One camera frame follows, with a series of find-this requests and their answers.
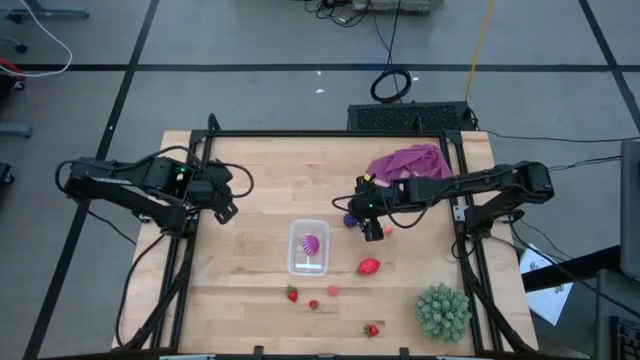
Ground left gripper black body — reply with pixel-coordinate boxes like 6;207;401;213
188;160;239;226

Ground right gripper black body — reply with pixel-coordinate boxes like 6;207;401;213
348;174;404;243

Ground large red strawberry toy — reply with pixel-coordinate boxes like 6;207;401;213
356;257;382;277

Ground clear plastic tupperware container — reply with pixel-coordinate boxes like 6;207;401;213
287;218;331;277

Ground purple cloth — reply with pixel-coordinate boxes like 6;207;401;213
367;144;454;189

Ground black perforated computer case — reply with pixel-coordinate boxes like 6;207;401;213
347;101;477;133

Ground green spiky artificial plant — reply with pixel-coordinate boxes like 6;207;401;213
414;282;473;345

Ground grey equipment box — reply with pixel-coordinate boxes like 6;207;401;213
351;0;445;14

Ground white printed paper sheet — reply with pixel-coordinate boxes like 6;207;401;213
519;243;575;326

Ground grey metal furniture foot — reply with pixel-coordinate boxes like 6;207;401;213
0;123;34;139
7;0;91;24

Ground red object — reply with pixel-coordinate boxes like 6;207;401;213
0;57;27;92

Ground black keyboard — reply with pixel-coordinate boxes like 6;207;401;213
609;315;640;360

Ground black metal table frame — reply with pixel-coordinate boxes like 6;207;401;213
112;113;540;360

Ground coiled black cable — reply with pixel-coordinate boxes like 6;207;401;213
369;0;413;105

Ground thin black floor cable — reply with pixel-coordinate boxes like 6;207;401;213
479;127;640;144
547;155;621;173

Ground white cable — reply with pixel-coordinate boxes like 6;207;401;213
0;0;74;79

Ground tangle of black cables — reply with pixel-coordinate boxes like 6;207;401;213
303;0;369;29

